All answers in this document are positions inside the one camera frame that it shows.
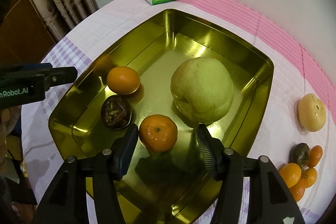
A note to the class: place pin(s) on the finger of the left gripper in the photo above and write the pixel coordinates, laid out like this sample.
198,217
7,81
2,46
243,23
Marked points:
39,65
60,76

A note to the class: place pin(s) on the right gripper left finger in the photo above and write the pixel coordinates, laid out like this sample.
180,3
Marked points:
65,199

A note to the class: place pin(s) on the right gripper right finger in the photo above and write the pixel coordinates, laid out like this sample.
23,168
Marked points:
270,200

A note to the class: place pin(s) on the orange mandarin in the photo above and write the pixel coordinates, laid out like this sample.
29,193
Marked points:
315,156
309,177
158,133
298,190

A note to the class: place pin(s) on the yellow-orange mandarin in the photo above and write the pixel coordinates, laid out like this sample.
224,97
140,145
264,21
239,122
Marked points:
290,173

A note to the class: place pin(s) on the dark passion fruit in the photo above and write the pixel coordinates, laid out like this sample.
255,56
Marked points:
299,154
116,112

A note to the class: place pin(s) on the orange mandarin front lone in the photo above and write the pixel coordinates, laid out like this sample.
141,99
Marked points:
123,80

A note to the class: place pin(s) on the orange mandarin top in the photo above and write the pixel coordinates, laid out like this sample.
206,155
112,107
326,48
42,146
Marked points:
315,156

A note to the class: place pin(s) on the pale yellow apple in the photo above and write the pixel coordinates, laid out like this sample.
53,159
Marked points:
311,113

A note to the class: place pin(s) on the large green pear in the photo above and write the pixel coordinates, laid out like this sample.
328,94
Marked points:
202,89

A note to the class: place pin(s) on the person's hand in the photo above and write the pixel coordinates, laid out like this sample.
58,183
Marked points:
9,118

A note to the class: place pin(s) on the gold toffee tin box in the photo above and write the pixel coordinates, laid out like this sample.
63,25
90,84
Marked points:
168,187

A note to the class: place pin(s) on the pink purple checked tablecloth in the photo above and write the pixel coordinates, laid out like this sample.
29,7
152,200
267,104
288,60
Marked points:
296,73

